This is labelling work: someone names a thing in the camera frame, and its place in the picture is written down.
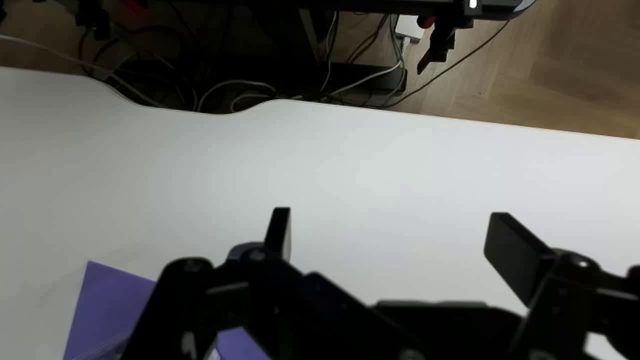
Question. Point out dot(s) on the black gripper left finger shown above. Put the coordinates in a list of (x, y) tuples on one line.
[(267, 300)]

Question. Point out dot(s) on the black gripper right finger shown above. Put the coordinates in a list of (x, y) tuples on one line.
[(520, 256)]

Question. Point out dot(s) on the purple paper mat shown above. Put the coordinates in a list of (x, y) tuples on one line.
[(107, 307)]

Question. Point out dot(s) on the black box under desk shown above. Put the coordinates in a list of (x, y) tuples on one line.
[(362, 82)]

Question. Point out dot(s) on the white power adapter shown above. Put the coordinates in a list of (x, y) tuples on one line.
[(409, 29)]

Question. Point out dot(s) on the black clamp bracket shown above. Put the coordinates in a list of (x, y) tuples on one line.
[(437, 42)]

